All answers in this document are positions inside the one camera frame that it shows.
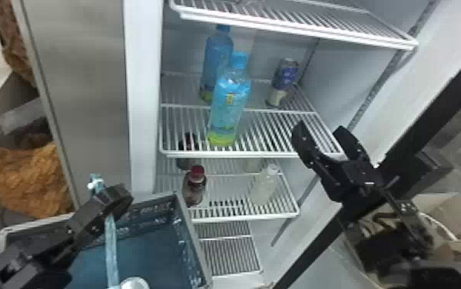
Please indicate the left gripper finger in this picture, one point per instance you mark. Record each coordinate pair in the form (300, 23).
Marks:
(105, 205)

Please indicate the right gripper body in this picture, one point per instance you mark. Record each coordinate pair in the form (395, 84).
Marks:
(355, 181)

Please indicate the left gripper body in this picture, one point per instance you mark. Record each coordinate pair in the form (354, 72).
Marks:
(41, 258)

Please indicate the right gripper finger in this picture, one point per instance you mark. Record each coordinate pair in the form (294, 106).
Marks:
(351, 145)
(311, 149)

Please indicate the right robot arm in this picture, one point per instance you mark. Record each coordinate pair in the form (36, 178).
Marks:
(412, 234)

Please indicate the clear bottle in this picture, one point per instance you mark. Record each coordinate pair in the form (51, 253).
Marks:
(263, 185)

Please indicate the fridge door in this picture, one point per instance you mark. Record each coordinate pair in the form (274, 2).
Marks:
(424, 133)

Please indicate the blue can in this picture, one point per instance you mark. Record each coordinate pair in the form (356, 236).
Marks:
(282, 78)

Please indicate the orange cloth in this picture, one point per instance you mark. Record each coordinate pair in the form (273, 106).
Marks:
(10, 36)
(20, 181)

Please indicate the brown bottle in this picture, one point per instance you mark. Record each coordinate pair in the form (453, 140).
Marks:
(188, 143)
(195, 183)

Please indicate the blue bottle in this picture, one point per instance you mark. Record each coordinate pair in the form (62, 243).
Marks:
(228, 101)
(216, 56)

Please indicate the white fridge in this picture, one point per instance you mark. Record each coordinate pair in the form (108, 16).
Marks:
(93, 80)

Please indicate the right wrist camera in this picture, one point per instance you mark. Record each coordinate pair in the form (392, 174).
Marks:
(424, 171)

